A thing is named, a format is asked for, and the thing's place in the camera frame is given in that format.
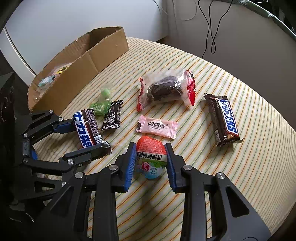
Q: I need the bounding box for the white wardrobe door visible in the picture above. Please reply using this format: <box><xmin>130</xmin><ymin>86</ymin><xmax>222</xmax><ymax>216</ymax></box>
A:
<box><xmin>0</xmin><ymin>0</ymin><xmax>169</xmax><ymax>77</ymax></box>

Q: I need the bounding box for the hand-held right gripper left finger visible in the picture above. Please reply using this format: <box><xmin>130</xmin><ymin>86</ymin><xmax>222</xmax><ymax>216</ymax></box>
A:
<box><xmin>37</xmin><ymin>142</ymin><xmax>137</xmax><ymax>241</ymax></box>

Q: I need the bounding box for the clear red-ended date packet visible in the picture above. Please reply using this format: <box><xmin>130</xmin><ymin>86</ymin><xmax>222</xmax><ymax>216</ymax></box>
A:
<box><xmin>136</xmin><ymin>69</ymin><xmax>195</xmax><ymax>112</ymax></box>

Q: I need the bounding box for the red and blue egg packet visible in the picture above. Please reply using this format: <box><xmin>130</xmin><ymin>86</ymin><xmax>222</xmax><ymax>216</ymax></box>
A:
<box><xmin>135</xmin><ymin>136</ymin><xmax>167</xmax><ymax>180</ymax></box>

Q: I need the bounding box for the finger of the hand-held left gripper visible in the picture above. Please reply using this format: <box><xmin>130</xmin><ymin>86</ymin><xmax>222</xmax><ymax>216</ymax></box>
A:
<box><xmin>22</xmin><ymin>110</ymin><xmax>78</xmax><ymax>144</ymax></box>
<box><xmin>23</xmin><ymin>144</ymin><xmax>105</xmax><ymax>173</ymax></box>

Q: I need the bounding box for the light blue candy packet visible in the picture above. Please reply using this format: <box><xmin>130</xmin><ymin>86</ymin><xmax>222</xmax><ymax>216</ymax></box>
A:
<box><xmin>38</xmin><ymin>77</ymin><xmax>56</xmax><ymax>88</ymax></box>

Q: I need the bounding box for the brown blue-label chocolate bar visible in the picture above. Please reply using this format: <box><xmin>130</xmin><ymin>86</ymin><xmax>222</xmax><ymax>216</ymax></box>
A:
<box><xmin>73</xmin><ymin>108</ymin><xmax>112</xmax><ymax>160</ymax></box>

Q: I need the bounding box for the black cable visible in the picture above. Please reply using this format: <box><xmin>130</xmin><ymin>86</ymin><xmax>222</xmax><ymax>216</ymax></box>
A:
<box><xmin>198</xmin><ymin>0</ymin><xmax>233</xmax><ymax>58</ymax></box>

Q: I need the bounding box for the green candy packet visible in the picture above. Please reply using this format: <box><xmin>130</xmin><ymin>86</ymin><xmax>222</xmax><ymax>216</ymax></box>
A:
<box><xmin>89</xmin><ymin>87</ymin><xmax>111</xmax><ymax>115</ymax></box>

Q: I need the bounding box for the white cable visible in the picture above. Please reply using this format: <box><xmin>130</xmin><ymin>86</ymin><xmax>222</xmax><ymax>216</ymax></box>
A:
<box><xmin>159</xmin><ymin>0</ymin><xmax>197</xmax><ymax>21</ymax></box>

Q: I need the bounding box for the brown cardboard box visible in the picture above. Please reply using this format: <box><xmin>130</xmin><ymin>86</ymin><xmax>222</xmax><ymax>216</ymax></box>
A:
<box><xmin>27</xmin><ymin>27</ymin><xmax>129</xmax><ymax>112</ymax></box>

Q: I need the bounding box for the small black candy packet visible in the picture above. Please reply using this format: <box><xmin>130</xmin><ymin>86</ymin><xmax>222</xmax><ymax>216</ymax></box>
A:
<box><xmin>100</xmin><ymin>100</ymin><xmax>124</xmax><ymax>131</ymax></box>

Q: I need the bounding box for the small pink candy packet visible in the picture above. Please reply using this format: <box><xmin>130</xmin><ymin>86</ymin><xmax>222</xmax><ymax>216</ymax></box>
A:
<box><xmin>135</xmin><ymin>115</ymin><xmax>178</xmax><ymax>139</ymax></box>

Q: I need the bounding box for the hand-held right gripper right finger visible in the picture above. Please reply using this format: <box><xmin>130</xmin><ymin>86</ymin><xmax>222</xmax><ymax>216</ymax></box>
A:
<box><xmin>164</xmin><ymin>142</ymin><xmax>271</xmax><ymax>241</ymax></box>

